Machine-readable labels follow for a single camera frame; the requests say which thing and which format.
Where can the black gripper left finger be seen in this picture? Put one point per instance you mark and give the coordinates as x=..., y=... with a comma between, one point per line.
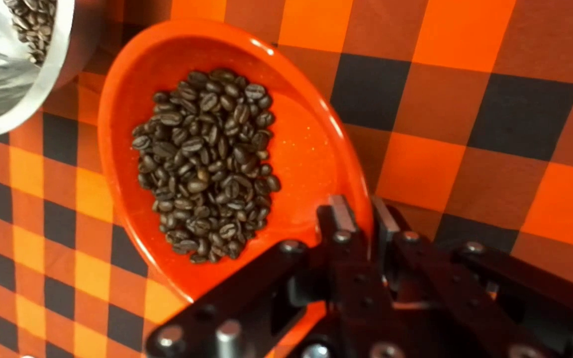
x=346, y=278

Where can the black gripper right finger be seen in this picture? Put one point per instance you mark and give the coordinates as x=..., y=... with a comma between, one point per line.
x=446, y=290

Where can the small red bowl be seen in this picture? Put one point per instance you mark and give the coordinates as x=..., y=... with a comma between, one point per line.
x=298, y=131

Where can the dark coffee beans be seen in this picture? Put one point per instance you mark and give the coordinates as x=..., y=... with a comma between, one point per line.
x=199, y=165

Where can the orange black checked tablecloth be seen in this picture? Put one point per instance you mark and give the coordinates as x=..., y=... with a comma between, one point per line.
x=497, y=99

